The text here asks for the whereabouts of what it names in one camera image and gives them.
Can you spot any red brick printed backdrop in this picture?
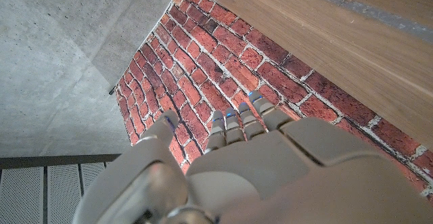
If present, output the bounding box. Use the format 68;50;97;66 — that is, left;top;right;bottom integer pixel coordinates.
108;0;433;201

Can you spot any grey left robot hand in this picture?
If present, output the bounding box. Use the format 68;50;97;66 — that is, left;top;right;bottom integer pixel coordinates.
72;90;433;224

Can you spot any black metal beam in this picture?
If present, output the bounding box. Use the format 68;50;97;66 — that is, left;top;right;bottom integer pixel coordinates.
0;154;122;170

